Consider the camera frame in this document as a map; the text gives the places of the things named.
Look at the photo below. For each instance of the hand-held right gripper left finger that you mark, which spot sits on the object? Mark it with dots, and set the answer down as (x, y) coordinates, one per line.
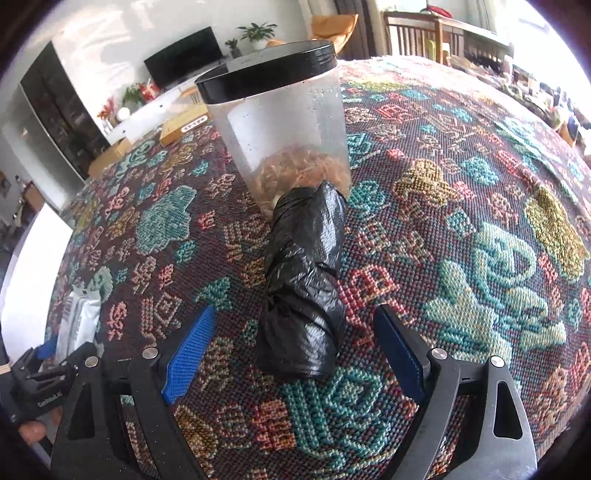
(189, 355)

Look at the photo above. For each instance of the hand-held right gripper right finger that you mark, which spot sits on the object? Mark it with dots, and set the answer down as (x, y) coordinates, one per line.
(397, 355)

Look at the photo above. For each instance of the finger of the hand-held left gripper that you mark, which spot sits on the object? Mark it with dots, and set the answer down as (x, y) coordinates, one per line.
(47, 350)
(76, 354)

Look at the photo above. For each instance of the black plastic bag roll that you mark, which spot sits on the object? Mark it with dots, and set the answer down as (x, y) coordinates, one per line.
(300, 277)

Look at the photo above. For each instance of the person's left hand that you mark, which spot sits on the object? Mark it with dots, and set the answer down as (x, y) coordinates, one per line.
(33, 433)

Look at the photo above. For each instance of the white barcode mailer packet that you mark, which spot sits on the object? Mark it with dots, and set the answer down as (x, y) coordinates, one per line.
(78, 318)

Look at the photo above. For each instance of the white cardboard box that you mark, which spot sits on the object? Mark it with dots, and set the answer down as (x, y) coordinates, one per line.
(32, 258)

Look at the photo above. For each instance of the colourful woven printed blanket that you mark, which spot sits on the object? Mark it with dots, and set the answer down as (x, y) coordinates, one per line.
(438, 254)

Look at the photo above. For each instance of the dark wooden dining chair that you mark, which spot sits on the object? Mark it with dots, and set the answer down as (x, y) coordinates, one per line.
(30, 198)

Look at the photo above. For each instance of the brown cardboard box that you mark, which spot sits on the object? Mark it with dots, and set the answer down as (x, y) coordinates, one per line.
(108, 159)

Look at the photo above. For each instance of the flat yellow cardboard box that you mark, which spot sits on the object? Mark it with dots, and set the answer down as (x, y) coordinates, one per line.
(184, 124)

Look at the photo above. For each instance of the dark display cabinet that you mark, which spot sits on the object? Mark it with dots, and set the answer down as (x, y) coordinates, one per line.
(60, 110)

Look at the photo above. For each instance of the round white vase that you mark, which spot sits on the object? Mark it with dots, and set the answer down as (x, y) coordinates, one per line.
(122, 115)

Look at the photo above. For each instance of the red flower bouquet vase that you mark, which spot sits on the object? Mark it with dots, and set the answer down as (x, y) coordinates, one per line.
(107, 110)

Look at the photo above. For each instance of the clear jar with black lid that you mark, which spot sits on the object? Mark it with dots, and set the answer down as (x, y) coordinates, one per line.
(277, 124)

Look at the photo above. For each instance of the white television cabinet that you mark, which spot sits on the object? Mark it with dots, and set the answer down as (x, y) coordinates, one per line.
(152, 106)

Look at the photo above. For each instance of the green plant with red pot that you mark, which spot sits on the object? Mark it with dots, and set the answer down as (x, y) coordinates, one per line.
(138, 94)

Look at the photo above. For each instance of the black television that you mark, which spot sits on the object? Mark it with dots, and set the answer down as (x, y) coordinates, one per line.
(182, 57)

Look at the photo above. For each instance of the row of bottles and jars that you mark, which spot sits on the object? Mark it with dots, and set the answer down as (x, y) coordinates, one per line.
(545, 92)

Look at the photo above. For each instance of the green plastic stool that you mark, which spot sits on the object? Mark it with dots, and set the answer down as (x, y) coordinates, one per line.
(430, 50)

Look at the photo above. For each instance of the small potted green plant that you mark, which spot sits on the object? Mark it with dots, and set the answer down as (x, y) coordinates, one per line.
(233, 48)

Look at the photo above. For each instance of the large potted green plant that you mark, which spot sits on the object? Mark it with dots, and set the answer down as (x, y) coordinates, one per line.
(256, 34)

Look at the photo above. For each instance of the orange lounge chair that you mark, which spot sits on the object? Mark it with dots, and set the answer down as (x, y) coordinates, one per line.
(332, 30)

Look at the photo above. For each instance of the grey curtain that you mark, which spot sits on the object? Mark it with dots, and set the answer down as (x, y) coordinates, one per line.
(355, 23)

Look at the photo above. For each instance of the red cloth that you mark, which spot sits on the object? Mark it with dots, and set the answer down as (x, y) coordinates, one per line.
(438, 11)

